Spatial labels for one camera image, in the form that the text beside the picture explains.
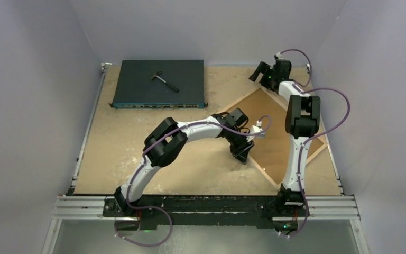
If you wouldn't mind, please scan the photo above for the dark network switch box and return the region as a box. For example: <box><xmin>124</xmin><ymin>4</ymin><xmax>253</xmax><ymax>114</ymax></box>
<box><xmin>110</xmin><ymin>60</ymin><xmax>208</xmax><ymax>109</ymax></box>

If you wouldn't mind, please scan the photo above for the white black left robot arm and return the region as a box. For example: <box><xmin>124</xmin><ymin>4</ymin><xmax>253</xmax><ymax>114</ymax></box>
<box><xmin>114</xmin><ymin>108</ymin><xmax>263</xmax><ymax>216</ymax></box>

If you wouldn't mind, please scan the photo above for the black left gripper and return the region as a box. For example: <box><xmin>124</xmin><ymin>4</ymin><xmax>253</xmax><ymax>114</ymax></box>
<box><xmin>226</xmin><ymin>128</ymin><xmax>254</xmax><ymax>164</ymax></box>

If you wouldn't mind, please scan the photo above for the white wooden picture frame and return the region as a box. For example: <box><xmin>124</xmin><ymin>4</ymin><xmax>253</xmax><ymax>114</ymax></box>
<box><xmin>215</xmin><ymin>86</ymin><xmax>329</xmax><ymax>186</ymax></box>

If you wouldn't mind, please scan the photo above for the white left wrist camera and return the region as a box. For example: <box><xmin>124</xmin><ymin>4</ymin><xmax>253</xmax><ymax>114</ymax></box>
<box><xmin>247</xmin><ymin>120</ymin><xmax>265</xmax><ymax>140</ymax></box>

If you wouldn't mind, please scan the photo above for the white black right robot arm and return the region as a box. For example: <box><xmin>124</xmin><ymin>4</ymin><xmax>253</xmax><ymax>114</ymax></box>
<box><xmin>249</xmin><ymin>57</ymin><xmax>321</xmax><ymax>215</ymax></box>

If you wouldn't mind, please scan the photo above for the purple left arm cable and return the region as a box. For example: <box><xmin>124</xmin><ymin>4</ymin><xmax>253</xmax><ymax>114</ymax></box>
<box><xmin>113</xmin><ymin>115</ymin><xmax>273</xmax><ymax>247</ymax></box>

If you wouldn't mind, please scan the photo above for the black hammer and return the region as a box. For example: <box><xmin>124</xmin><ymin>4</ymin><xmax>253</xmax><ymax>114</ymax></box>
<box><xmin>151</xmin><ymin>71</ymin><xmax>180</xmax><ymax>93</ymax></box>

